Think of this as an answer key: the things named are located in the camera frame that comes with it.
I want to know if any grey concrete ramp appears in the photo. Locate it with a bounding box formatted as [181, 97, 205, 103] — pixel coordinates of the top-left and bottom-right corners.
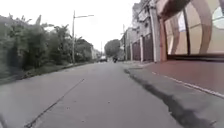
[123, 63, 224, 128]

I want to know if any reddish brown driveway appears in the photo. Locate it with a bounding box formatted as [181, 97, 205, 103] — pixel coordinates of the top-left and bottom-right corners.
[143, 59, 224, 96]

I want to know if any motorcycle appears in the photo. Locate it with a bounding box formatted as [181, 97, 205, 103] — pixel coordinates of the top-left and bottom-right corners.
[112, 55, 119, 64]

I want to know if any grey concrete road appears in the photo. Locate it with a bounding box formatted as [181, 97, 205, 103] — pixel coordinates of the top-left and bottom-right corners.
[0, 61, 183, 128]

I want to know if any round dark tree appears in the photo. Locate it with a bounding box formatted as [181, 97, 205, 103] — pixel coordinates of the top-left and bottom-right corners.
[103, 38, 122, 58]

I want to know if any street lamp pole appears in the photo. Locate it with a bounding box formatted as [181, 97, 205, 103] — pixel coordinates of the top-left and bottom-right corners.
[71, 10, 95, 65]

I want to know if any building with curved patterned gate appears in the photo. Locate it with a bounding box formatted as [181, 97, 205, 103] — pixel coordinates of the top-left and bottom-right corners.
[155, 0, 224, 63]

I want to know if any row of buildings with dark gates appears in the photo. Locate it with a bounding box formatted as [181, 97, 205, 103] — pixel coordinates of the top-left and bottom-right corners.
[119, 0, 162, 63]

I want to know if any hedge of tall bushes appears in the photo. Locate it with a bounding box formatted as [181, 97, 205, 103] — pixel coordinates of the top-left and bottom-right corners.
[0, 13, 95, 80]

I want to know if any vehicle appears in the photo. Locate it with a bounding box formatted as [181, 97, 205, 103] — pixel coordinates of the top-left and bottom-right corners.
[98, 55, 108, 63]

